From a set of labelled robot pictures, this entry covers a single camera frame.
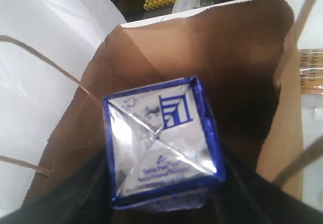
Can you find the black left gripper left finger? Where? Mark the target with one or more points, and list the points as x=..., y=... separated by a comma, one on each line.
x=82, y=198

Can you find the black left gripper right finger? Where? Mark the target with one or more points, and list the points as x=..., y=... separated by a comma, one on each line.
x=245, y=197

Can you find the blue white milk carton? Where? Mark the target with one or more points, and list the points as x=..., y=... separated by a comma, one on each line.
x=163, y=148

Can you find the brown paper bag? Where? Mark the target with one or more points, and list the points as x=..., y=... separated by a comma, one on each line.
x=244, y=53

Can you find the spaghetti packet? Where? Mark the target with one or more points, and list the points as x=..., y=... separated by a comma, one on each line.
x=310, y=70

